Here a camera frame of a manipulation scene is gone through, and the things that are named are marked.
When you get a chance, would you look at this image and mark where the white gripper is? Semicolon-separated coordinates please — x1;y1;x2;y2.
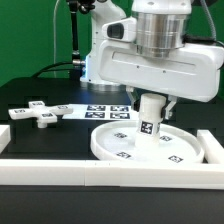
98;40;224;120

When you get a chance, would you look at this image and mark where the white round table top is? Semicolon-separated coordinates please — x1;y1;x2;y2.
90;121;204;164

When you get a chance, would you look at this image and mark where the white cross-shaped table base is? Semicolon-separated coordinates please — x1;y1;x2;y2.
8;101;73;128

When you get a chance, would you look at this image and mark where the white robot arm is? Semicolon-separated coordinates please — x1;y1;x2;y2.
81;0;224;120

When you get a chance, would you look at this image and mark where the white marker sheet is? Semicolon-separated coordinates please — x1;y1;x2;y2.
63;104;138;120

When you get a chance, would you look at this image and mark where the white U-shaped fence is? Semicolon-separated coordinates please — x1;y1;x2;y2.
0;124;224;190

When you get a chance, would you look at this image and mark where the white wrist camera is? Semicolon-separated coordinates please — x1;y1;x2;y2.
106;17;137;42

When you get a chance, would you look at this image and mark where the black cable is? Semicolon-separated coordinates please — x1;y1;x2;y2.
31;60;84;79

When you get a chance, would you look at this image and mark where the black camera pole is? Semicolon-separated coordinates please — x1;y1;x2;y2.
66;0;85;68

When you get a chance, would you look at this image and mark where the white thin cable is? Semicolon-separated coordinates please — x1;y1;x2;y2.
53;0;62;70

